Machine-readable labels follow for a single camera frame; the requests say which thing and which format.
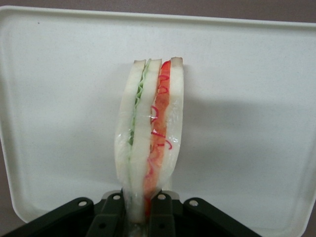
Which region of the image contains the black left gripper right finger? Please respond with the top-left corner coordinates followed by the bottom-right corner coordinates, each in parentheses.
top-left (147, 192), bottom-right (263, 237)

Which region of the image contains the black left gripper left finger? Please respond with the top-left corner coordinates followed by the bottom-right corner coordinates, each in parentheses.
top-left (0, 192), bottom-right (127, 237)

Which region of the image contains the triangle sandwich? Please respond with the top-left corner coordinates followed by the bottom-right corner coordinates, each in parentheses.
top-left (114, 56), bottom-right (186, 224)

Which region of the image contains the beige plastic tray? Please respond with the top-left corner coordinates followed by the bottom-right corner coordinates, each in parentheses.
top-left (0, 5), bottom-right (316, 237)

